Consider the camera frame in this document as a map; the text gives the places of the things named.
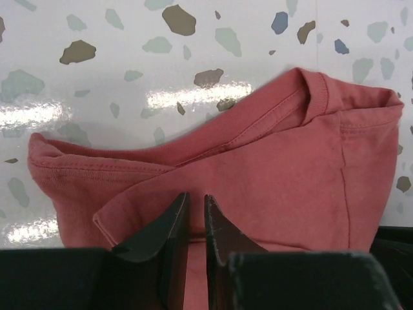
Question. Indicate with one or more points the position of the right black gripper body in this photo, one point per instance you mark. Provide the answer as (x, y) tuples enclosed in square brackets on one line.
[(392, 247)]

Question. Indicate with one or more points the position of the red t shirt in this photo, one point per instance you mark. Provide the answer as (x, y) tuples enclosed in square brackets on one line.
[(306, 162)]

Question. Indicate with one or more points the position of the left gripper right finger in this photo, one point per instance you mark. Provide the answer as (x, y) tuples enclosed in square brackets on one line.
[(225, 247)]

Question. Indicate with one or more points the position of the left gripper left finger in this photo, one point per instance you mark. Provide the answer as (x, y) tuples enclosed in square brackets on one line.
[(154, 260)]

